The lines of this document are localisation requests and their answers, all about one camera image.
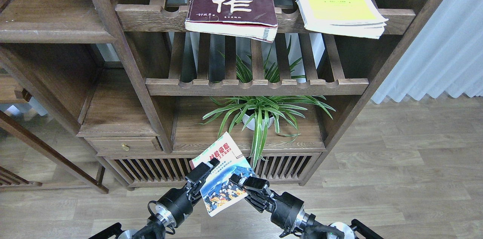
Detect dark wooden bookshelf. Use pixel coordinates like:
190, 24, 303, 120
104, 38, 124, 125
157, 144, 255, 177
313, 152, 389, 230
1, 0, 443, 189

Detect white pleated curtain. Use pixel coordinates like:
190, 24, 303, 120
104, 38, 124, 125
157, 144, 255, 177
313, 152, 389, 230
372, 0, 483, 104

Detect dark wooden chair frame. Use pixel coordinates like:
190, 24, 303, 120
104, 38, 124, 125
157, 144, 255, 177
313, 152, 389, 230
0, 111, 109, 194

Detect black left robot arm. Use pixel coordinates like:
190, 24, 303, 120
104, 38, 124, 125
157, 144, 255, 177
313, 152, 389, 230
91, 158, 220, 239

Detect green spider plant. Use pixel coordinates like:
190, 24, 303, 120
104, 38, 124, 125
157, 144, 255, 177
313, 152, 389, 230
199, 35, 336, 172

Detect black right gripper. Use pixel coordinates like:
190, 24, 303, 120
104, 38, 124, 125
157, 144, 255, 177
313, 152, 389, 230
229, 174, 315, 237

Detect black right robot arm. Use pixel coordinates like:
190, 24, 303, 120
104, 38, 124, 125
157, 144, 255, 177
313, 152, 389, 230
229, 174, 381, 239

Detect maroon book white characters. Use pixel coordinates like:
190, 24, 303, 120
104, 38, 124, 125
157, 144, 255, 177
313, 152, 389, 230
185, 0, 278, 43

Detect white plant pot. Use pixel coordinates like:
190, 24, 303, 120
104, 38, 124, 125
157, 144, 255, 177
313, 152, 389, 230
243, 113, 274, 131

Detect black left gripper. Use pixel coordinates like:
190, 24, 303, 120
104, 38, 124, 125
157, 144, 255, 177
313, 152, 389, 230
148, 158, 220, 228

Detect green cover picture book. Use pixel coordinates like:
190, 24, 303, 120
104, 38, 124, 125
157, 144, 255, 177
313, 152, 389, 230
190, 132, 256, 217

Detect yellow green cover book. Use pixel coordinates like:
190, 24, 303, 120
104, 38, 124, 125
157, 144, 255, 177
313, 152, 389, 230
296, 0, 387, 39

